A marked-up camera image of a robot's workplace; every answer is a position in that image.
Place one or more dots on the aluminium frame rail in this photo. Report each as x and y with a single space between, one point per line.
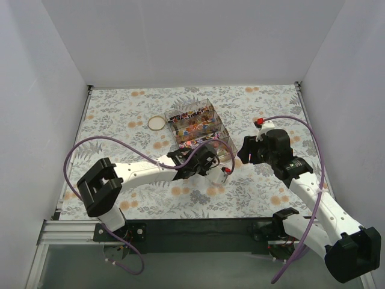
207 253
315 139

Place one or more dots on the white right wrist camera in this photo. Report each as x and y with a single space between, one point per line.
263 127

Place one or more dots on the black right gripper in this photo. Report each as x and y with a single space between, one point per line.
249 151

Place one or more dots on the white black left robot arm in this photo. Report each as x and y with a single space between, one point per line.
100 186

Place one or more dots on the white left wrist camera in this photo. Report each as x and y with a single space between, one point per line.
218 172

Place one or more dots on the aluminium front frame rail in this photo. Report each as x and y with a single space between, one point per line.
207 253

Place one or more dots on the aluminium frame rail right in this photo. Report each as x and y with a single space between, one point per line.
315 139

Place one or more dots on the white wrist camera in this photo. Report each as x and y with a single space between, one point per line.
218 172
263 127

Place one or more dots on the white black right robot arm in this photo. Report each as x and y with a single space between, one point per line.
331 216

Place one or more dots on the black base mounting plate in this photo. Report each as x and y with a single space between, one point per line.
204 235

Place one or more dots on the clear plastic jar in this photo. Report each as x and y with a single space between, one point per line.
217 187

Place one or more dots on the round wooden jar lid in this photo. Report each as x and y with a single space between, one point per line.
156 123

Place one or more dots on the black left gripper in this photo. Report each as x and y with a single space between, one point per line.
209 162

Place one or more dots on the floral patterned table cloth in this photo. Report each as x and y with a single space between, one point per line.
115 127

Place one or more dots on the clear acrylic candy organizer box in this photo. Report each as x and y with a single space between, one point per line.
192 124

